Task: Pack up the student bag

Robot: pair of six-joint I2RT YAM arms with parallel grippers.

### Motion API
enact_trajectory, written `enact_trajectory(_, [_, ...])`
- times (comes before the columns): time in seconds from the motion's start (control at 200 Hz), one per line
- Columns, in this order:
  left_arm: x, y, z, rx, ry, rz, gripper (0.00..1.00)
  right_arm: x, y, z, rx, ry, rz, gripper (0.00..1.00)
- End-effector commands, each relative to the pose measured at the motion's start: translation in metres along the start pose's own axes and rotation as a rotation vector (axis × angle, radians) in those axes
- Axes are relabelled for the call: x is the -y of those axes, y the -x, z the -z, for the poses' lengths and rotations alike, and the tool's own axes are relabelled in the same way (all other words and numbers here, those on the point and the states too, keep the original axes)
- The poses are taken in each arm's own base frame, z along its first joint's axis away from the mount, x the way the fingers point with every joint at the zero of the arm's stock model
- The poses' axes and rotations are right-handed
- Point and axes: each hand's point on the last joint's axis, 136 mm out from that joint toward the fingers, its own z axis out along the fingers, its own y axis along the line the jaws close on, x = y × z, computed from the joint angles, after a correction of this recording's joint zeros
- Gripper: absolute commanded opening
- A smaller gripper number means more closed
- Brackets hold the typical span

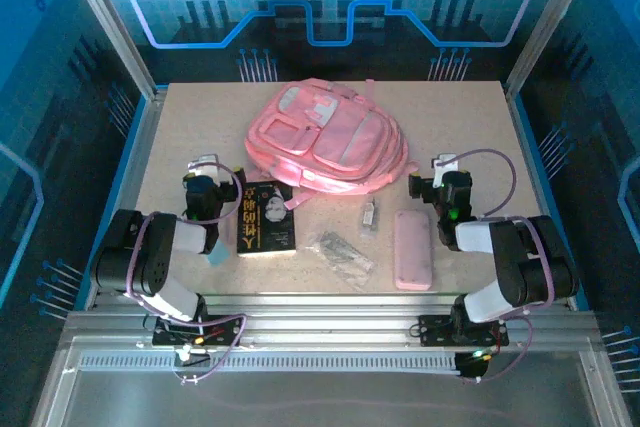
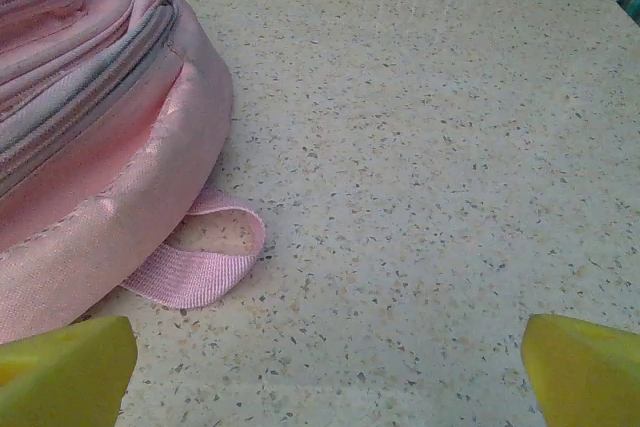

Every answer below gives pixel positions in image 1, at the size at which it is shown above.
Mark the black controller box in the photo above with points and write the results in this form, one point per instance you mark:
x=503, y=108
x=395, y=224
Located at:
x=472, y=366

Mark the pink pencil case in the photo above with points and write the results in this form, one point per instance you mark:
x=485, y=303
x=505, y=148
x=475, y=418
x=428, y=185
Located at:
x=412, y=252

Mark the pink backpack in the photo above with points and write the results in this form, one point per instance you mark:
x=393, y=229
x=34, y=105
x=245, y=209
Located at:
x=325, y=137

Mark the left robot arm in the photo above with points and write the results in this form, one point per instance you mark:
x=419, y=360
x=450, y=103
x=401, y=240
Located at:
x=150, y=247

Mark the clear bag of pens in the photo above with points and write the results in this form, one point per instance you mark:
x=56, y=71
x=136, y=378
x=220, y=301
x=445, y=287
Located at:
x=340, y=254

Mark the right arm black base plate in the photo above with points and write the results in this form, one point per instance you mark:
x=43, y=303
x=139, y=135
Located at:
x=435, y=329

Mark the small clear plastic packet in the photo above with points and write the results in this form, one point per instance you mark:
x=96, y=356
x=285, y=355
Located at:
x=369, y=219

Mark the aluminium table frame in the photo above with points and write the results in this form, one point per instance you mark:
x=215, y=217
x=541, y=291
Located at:
x=320, y=327

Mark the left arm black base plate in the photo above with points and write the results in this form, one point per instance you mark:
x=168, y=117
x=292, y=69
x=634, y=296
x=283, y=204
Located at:
x=225, y=331

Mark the aluminium corner post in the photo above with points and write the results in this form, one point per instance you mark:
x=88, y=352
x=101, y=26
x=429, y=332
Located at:
x=107, y=22
x=545, y=22

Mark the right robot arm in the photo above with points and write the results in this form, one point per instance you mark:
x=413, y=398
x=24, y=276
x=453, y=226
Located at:
x=520, y=257

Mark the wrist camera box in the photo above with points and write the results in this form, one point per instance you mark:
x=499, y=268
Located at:
x=204, y=165
x=442, y=163

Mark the small light blue pad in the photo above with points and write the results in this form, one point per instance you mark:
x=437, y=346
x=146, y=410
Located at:
x=218, y=258

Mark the black book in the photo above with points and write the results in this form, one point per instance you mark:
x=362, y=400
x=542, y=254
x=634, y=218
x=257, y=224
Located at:
x=265, y=227

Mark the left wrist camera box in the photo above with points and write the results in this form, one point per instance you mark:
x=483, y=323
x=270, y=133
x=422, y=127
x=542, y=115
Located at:
x=204, y=165

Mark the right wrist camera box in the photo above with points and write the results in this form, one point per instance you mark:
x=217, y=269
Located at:
x=442, y=163

